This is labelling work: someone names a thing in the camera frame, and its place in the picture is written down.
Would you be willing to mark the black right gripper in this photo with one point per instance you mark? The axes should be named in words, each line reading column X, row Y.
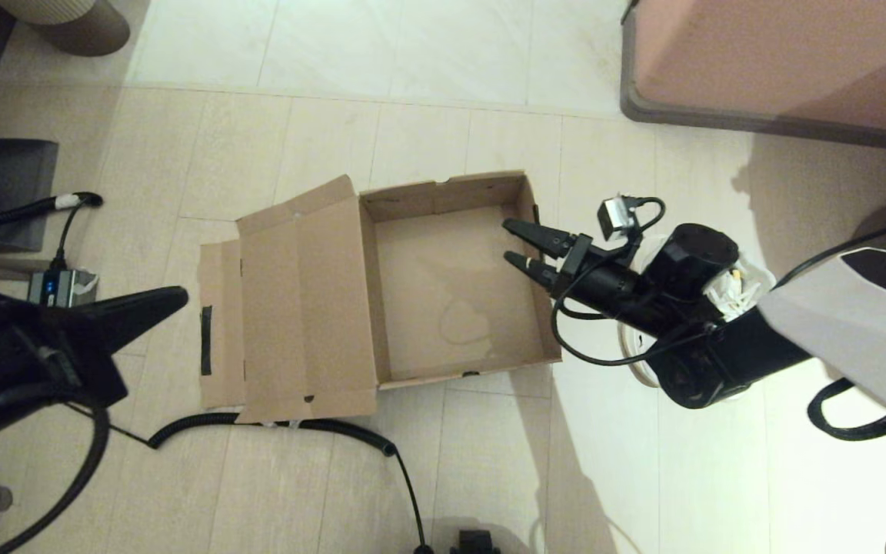
column 604, row 281

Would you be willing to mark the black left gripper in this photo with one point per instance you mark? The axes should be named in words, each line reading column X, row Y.
column 12, row 362

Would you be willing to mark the white lace-up sneaker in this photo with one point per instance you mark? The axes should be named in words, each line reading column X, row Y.
column 631, row 358
column 743, row 288

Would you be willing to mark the cardboard shoe box with lid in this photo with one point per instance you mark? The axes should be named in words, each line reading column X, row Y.
column 297, row 308

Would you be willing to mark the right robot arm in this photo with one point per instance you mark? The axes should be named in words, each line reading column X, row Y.
column 858, row 331

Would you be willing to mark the grey power inverter box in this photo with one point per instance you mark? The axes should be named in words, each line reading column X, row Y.
column 66, row 286

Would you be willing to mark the dark grey plastic bin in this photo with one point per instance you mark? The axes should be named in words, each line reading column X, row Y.
column 20, row 169

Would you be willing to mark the beige ribbed round pouf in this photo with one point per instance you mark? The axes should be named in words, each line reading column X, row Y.
column 89, row 35

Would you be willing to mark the pink sofa with grey base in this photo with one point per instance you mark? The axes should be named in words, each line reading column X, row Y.
column 781, row 54

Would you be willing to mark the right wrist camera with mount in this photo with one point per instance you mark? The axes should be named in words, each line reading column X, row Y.
column 616, row 215

